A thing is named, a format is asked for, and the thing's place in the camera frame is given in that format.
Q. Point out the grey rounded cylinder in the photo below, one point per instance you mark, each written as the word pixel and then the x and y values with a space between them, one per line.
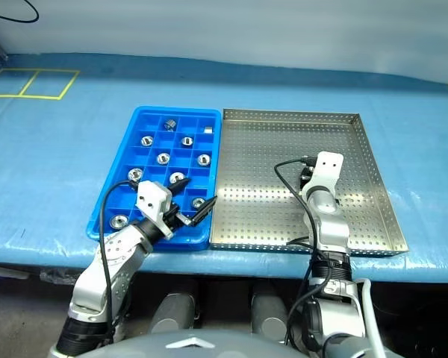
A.
pixel 173 311
pixel 269 309

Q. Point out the grey robot torso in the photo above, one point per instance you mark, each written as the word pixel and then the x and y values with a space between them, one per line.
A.
pixel 194 345

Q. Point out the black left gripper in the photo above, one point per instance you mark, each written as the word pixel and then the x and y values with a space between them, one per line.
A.
pixel 170 218

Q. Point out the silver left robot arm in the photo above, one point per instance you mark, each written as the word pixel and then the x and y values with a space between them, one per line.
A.
pixel 112 253

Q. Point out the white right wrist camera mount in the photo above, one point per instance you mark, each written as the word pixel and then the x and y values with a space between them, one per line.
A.
pixel 330 164

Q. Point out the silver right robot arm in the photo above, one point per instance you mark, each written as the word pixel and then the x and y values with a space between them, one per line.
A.
pixel 332 231

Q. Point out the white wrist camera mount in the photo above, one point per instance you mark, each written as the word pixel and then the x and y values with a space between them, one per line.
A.
pixel 330 164
pixel 153 195

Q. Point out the blue table cover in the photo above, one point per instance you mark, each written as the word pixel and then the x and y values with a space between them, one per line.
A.
pixel 59 168

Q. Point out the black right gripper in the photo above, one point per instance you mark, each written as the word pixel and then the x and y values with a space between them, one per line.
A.
pixel 307 176

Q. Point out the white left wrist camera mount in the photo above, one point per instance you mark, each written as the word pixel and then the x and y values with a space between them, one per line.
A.
pixel 153 195

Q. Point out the perforated stainless steel tray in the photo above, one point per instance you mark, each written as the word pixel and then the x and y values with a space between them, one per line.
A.
pixel 254 168

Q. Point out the blue compartment tray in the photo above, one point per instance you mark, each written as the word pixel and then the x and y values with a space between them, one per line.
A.
pixel 145 123

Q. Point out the crumpled dark plastic bag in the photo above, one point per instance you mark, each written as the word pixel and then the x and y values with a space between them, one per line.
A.
pixel 58 276

